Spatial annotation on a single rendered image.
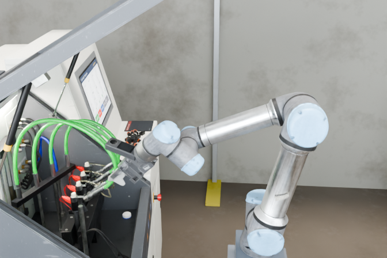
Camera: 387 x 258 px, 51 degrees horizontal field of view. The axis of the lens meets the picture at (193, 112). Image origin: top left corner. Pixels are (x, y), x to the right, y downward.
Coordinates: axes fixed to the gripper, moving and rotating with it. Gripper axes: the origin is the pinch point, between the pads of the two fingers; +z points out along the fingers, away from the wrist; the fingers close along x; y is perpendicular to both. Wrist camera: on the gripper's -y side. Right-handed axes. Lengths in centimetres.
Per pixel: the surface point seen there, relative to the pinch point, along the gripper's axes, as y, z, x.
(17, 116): -32.7, -26.0, -25.2
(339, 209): 179, 51, 161
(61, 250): 0.6, -1.3, -33.7
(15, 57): -58, 16, 29
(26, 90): -35, -33, -23
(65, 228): 1.6, 26.8, -11.1
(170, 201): 76, 140, 132
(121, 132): -1, 56, 75
